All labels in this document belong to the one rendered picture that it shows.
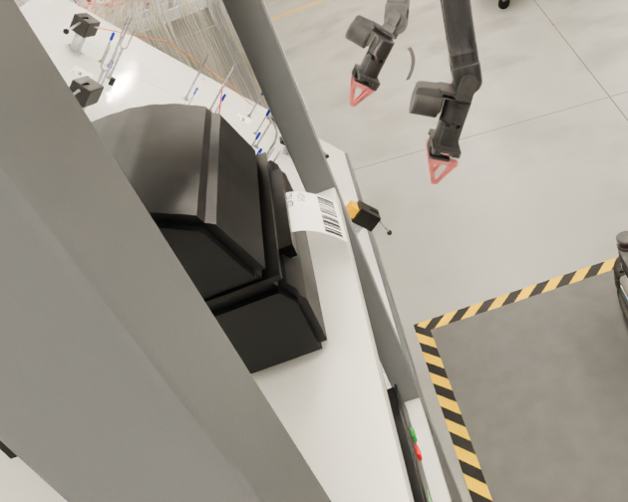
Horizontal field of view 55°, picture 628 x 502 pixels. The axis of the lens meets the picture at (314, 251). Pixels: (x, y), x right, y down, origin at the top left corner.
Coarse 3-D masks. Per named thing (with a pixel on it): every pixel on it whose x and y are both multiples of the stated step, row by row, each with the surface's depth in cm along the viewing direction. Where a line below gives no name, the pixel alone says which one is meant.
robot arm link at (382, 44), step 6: (372, 30) 161; (378, 30) 162; (372, 36) 163; (378, 36) 160; (384, 36) 161; (390, 36) 161; (366, 42) 162; (372, 42) 162; (378, 42) 160; (384, 42) 160; (390, 42) 161; (372, 48) 162; (378, 48) 161; (384, 48) 161; (390, 48) 161; (372, 54) 162; (378, 54) 162; (384, 54) 162
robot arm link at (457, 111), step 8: (448, 96) 130; (448, 104) 130; (456, 104) 129; (464, 104) 129; (440, 112) 132; (448, 112) 131; (456, 112) 130; (464, 112) 130; (448, 120) 132; (456, 120) 131; (464, 120) 132
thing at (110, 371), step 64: (0, 0) 9; (256, 0) 59; (0, 64) 9; (256, 64) 62; (0, 128) 8; (64, 128) 10; (0, 192) 8; (64, 192) 9; (128, 192) 12; (320, 192) 71; (0, 256) 9; (64, 256) 9; (128, 256) 11; (320, 256) 61; (0, 320) 9; (64, 320) 9; (128, 320) 10; (192, 320) 12; (384, 320) 84; (0, 384) 10; (64, 384) 10; (128, 384) 10; (192, 384) 11; (256, 384) 15; (320, 384) 48; (384, 384) 47; (64, 448) 11; (128, 448) 11; (192, 448) 11; (256, 448) 14; (320, 448) 43; (384, 448) 41
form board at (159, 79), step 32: (32, 0) 159; (64, 0) 171; (64, 64) 141; (96, 64) 151; (128, 64) 162; (160, 64) 175; (128, 96) 147; (160, 96) 158; (256, 128) 178; (288, 160) 173; (352, 192) 182
